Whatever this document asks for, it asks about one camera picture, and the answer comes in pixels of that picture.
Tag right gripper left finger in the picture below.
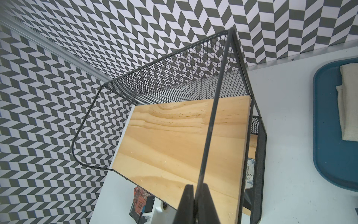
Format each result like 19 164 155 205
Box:
173 184 194 224

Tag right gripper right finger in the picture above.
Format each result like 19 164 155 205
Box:
197 183 220 224

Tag red label tea bag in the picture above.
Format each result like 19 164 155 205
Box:
129 186 155 224

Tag grey label tea bag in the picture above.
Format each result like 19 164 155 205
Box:
242 157 255 211

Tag teal tray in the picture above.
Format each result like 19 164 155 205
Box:
313 58 358 191

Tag beige cloth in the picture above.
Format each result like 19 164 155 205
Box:
336 63 358 141

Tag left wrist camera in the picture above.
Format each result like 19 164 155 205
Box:
139 196 177 224

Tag black wire wooden shelf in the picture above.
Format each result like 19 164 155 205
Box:
71 27 268 224

